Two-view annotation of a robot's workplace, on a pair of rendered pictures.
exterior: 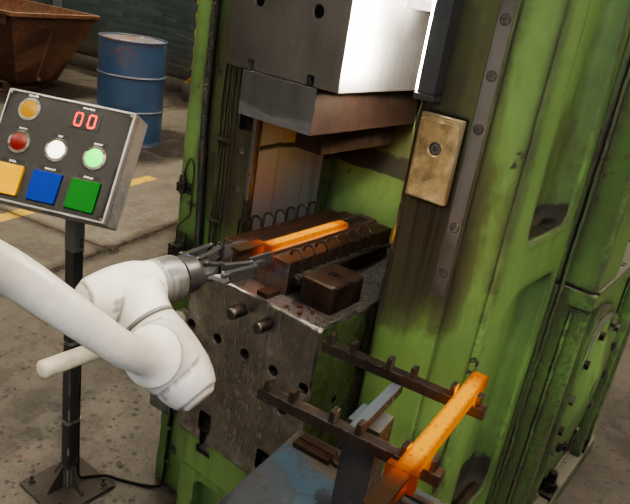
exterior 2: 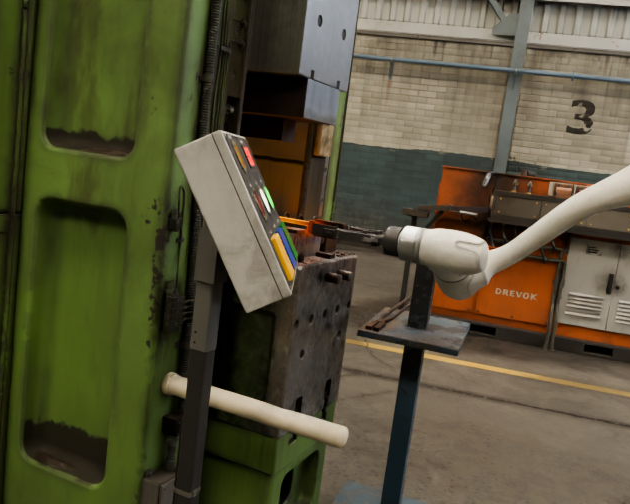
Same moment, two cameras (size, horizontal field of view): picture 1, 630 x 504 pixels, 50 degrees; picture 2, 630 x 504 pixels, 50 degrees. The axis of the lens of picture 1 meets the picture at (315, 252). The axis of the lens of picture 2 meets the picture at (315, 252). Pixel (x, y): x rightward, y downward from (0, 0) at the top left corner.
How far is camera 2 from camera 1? 2.52 m
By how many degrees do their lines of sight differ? 96
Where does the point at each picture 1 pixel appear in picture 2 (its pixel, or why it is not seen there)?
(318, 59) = (342, 69)
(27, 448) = not seen: outside the picture
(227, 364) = (315, 334)
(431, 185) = (327, 145)
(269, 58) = (322, 69)
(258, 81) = (315, 88)
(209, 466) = (296, 445)
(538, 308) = not seen: hidden behind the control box
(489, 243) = (333, 172)
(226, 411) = (312, 376)
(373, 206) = not seen: hidden behind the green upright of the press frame
